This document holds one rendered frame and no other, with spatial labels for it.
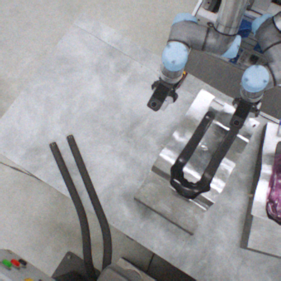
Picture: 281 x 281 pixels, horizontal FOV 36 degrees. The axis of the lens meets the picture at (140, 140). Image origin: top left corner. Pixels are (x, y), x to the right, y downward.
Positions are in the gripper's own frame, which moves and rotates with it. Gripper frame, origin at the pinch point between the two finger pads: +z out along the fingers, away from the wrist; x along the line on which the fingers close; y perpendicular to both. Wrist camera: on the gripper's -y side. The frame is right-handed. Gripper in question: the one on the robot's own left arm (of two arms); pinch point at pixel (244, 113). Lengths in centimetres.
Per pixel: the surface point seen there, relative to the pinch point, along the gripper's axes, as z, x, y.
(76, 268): 75, 41, -99
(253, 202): 6.4, -19.3, -26.6
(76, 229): 77, 53, -82
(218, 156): 4.2, 0.4, -18.2
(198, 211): 3.5, -3.7, -40.1
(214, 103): 6.6, 12.4, -0.1
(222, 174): 1.3, -4.5, -23.6
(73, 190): -6, 39, -58
